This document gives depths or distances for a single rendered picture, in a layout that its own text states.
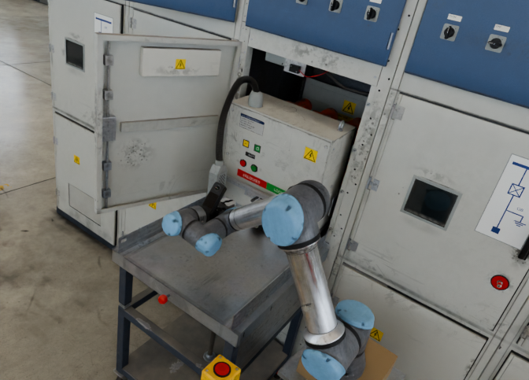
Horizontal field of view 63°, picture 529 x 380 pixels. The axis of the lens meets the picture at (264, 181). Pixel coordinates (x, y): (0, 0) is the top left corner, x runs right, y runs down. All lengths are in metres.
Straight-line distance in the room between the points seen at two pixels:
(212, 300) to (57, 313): 1.32
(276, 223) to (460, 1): 0.93
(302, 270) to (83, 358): 1.60
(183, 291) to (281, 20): 1.11
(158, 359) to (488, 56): 1.85
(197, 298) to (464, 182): 1.02
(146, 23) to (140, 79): 0.58
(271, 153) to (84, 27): 1.39
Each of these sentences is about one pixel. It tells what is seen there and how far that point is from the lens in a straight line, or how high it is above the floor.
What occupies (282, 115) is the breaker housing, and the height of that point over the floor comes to 1.36.
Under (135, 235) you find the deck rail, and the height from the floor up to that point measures 0.87.
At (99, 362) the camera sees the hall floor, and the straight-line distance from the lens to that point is 2.47.
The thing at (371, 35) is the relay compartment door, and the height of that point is 1.74.
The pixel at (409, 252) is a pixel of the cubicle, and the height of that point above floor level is 1.00.
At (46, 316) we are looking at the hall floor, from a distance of 2.72.
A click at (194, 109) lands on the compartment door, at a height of 1.27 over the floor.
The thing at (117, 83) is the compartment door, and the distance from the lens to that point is 1.76.
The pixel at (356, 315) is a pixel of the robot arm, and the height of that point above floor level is 1.05.
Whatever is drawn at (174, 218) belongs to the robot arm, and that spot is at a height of 1.14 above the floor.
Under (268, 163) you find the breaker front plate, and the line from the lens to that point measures 1.81.
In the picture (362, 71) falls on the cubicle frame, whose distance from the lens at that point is 1.70.
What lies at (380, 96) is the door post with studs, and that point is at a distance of 1.68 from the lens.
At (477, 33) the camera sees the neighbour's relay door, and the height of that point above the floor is 1.83.
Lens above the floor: 1.91
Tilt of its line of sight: 27 degrees down
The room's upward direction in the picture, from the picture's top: 12 degrees clockwise
